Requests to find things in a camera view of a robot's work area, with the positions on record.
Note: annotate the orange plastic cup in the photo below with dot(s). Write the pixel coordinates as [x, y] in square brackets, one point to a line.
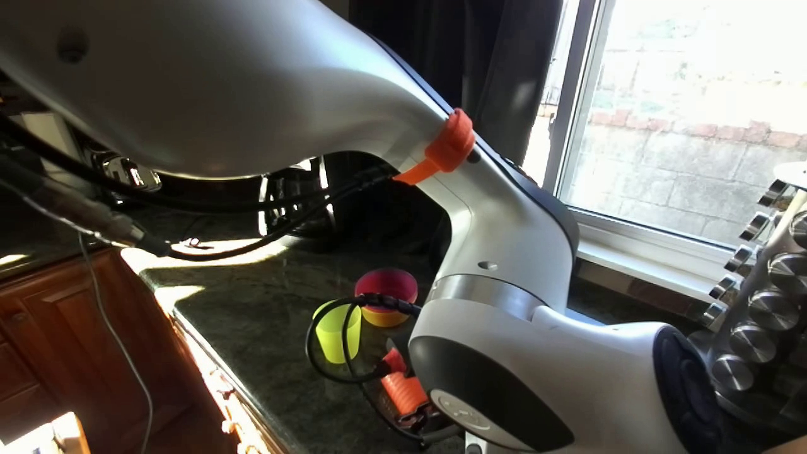
[403, 394]

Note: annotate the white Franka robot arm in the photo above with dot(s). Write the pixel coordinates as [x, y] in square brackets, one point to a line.
[252, 84]

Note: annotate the green plastic cup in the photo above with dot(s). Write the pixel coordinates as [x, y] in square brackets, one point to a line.
[335, 332]

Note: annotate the yellow plastic bowl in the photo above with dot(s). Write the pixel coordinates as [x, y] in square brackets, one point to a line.
[382, 320]

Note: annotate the dark curtain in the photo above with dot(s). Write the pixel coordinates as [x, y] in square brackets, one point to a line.
[488, 66]

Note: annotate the chrome toaster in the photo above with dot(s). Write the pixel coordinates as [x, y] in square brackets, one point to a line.
[134, 175]

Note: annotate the brown wooden cabinet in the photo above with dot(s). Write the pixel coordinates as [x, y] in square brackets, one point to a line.
[59, 355]

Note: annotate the window with white frame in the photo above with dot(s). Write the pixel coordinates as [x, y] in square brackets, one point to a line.
[690, 110]

